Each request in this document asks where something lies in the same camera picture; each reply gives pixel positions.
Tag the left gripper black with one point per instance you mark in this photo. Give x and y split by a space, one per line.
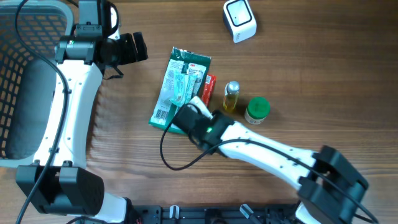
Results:
132 55

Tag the red snack packet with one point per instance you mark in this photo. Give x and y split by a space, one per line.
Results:
208 88

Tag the light teal small packet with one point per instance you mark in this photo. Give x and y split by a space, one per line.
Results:
183 88

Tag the yellow liquid bottle silver cap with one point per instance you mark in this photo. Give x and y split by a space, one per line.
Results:
231 95

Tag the green 3M gloves package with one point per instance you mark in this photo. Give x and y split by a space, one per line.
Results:
181 61

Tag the green lid white jar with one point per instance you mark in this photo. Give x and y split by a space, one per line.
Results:
257 110

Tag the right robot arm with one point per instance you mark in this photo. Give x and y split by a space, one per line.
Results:
329 187

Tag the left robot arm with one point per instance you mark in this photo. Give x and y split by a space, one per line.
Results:
57 181

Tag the white barcode scanner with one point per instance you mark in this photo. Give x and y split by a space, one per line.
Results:
239 20

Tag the grey plastic mesh basket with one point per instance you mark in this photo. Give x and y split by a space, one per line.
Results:
28 83

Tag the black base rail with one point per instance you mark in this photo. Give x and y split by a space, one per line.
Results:
269 214

